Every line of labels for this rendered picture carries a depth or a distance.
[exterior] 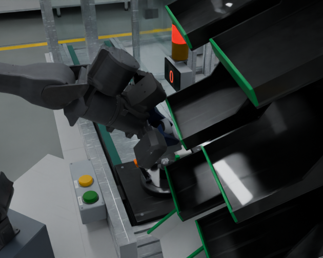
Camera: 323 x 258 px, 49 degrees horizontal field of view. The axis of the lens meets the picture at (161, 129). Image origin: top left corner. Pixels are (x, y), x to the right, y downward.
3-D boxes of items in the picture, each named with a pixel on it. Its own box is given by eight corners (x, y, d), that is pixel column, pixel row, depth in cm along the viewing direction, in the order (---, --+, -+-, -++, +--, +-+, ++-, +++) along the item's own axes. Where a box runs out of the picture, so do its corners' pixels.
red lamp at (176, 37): (175, 45, 99) (176, 27, 97) (169, 39, 103) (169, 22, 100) (192, 42, 101) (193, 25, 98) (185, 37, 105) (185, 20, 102)
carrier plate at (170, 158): (137, 227, 92) (137, 221, 91) (115, 169, 110) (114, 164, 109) (220, 203, 99) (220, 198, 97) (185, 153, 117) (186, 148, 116)
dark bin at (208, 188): (182, 222, 63) (165, 197, 59) (168, 173, 74) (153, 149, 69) (331, 154, 60) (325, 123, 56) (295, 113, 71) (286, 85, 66)
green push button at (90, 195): (84, 207, 97) (83, 201, 96) (82, 197, 100) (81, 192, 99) (99, 203, 98) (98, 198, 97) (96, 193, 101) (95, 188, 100)
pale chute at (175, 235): (170, 289, 74) (156, 283, 71) (160, 238, 84) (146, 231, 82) (278, 211, 65) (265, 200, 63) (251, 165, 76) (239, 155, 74)
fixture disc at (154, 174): (149, 203, 96) (149, 198, 95) (134, 171, 107) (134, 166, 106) (196, 191, 100) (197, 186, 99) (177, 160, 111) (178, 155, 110)
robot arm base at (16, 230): (-25, 241, 75) (-34, 222, 71) (-1, 220, 80) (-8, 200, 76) (-1, 254, 72) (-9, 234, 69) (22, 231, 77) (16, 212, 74)
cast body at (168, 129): (153, 160, 72) (143, 139, 67) (148, 145, 75) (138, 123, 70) (192, 146, 72) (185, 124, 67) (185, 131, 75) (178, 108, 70)
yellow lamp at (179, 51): (175, 61, 102) (175, 45, 99) (168, 55, 106) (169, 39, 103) (190, 59, 104) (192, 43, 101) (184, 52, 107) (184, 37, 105)
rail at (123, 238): (121, 271, 91) (119, 244, 85) (71, 105, 160) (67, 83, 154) (142, 264, 93) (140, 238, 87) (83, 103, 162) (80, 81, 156)
